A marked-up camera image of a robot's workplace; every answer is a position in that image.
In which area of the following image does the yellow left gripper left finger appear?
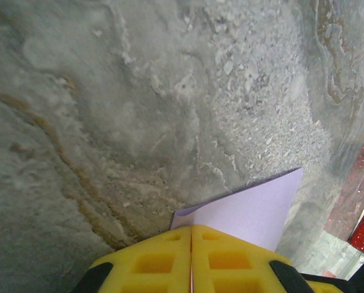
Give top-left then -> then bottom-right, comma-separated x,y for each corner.
75,225 -> 192,293

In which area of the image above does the lilac paper sheet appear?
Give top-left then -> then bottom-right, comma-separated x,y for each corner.
169,167 -> 305,253

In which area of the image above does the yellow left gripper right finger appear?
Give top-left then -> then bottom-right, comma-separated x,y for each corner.
190,224 -> 344,293

